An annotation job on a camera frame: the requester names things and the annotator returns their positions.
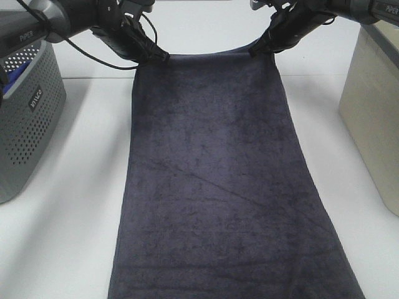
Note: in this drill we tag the blue cloth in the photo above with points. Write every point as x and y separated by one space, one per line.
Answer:
14 75

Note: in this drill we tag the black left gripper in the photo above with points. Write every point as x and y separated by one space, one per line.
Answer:
116 26

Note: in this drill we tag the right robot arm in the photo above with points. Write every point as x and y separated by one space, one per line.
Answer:
363 12

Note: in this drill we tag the dark grey towel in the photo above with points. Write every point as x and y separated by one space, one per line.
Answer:
218 201

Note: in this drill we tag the beige plastic basket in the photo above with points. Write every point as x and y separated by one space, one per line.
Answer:
369 106

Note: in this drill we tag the grey perforated plastic basket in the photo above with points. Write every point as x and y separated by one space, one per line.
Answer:
30 110

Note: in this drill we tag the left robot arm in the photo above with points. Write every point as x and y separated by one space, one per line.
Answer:
53 21

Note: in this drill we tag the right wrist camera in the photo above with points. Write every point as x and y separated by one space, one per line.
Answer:
278 5

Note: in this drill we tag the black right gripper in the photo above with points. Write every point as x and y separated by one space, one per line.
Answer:
287 29

